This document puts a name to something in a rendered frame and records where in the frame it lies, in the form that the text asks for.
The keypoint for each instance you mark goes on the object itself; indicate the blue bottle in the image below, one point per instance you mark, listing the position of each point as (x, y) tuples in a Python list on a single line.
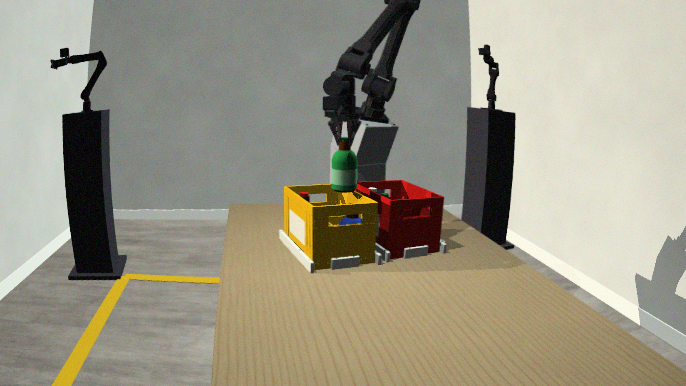
[(351, 219)]

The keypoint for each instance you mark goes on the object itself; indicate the yellow plastic crate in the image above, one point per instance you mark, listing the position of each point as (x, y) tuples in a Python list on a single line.
[(314, 227)]

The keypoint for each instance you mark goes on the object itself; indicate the red plastic crate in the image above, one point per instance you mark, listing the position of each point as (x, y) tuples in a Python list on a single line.
[(394, 230)]

